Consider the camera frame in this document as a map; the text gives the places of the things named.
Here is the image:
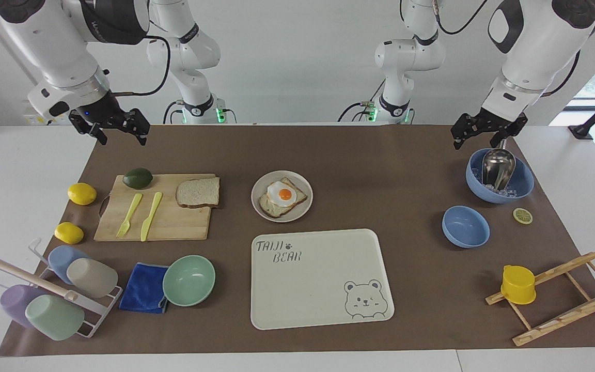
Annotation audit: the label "yellow-green plastic fork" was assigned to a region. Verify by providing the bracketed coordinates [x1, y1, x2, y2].
[116, 193, 144, 239]

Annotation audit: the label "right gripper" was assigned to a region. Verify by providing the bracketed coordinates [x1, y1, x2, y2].
[68, 91, 151, 147]

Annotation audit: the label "purple cup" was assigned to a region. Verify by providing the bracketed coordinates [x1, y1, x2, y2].
[0, 284, 46, 329]

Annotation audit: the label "bread slice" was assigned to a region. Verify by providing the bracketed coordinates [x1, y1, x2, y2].
[175, 177, 221, 209]

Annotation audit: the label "black cable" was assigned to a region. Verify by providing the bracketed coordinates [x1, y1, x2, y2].
[111, 35, 172, 98]
[539, 50, 582, 98]
[432, 0, 490, 36]
[163, 100, 185, 125]
[337, 79, 387, 123]

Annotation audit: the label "blue cloth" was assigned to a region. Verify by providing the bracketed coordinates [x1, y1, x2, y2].
[118, 262, 170, 315]

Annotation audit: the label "yellow lemon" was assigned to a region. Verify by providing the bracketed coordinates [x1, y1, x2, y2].
[67, 182, 98, 206]
[54, 222, 85, 245]

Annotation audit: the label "metal scoop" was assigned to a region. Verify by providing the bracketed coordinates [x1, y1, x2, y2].
[481, 148, 516, 191]

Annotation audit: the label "dark green avocado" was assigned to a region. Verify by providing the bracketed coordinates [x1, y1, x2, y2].
[123, 167, 154, 190]

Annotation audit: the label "beige cup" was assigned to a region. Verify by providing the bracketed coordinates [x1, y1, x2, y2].
[66, 257, 119, 299]

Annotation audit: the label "yellow cup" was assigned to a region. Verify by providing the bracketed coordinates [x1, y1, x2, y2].
[500, 265, 538, 306]

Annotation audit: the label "green cup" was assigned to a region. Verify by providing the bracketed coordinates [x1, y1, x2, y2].
[24, 294, 86, 342]

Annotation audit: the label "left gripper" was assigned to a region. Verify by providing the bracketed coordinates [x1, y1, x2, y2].
[450, 107, 529, 151]

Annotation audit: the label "cream tray with bear print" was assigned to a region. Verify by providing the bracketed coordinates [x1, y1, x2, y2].
[250, 228, 396, 331]

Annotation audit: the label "clear ice cubes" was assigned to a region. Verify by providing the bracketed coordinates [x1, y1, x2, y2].
[471, 166, 519, 200]

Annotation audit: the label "small blue bowl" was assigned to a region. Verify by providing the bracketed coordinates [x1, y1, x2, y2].
[442, 205, 491, 249]

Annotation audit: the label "round beige plate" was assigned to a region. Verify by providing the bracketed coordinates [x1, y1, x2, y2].
[250, 170, 314, 224]

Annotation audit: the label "wooden cutting board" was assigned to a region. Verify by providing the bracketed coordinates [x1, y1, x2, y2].
[93, 174, 217, 242]

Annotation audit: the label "fried egg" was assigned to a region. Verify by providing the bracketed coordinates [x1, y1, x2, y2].
[267, 181, 299, 208]

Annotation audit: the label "white wire cup rack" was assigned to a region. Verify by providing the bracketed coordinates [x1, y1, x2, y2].
[0, 238, 124, 339]

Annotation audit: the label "toast slice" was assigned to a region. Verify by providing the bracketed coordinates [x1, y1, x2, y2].
[258, 177, 308, 219]

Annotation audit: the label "yellow-green plastic knife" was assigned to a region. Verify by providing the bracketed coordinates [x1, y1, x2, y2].
[140, 192, 164, 242]

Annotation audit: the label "blue cup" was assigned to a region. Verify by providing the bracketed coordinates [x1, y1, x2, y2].
[48, 244, 92, 285]

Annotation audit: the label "green bowl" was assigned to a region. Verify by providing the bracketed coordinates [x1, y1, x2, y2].
[162, 255, 216, 307]

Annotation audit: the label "wooden folding rack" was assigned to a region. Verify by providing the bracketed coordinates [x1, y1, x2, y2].
[485, 242, 595, 347]

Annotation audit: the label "large blue bowl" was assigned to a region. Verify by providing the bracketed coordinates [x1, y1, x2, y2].
[465, 148, 535, 204]

